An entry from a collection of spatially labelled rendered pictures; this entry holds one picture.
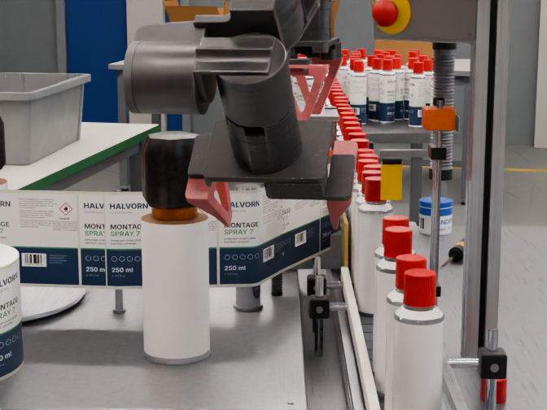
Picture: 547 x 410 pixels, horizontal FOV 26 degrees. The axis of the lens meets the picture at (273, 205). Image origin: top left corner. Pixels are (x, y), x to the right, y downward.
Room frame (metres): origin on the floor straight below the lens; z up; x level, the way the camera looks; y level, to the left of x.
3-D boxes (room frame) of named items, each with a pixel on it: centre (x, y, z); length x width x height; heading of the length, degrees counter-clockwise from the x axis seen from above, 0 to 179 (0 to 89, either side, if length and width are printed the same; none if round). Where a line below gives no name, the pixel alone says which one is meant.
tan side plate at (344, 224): (1.89, -0.12, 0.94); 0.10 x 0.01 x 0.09; 0
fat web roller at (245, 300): (1.73, 0.04, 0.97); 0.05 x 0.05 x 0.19
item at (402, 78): (4.07, -0.27, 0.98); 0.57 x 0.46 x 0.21; 90
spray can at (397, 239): (1.37, -0.15, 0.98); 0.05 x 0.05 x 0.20
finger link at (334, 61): (1.52, -0.05, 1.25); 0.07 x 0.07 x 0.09; 78
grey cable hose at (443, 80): (1.75, -0.25, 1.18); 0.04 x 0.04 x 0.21
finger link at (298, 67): (1.46, -0.04, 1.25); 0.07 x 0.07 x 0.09; 78
